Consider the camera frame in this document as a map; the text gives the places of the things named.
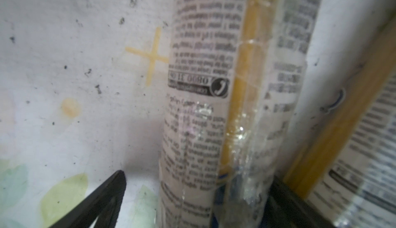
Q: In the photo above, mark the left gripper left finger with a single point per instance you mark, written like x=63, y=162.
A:
x=101, y=208

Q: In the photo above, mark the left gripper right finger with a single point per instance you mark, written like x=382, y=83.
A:
x=284, y=209

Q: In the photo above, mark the clear spaghetti bag dark end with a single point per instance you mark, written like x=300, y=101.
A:
x=235, y=75

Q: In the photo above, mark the clear spaghetti bag white label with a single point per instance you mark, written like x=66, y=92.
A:
x=349, y=173

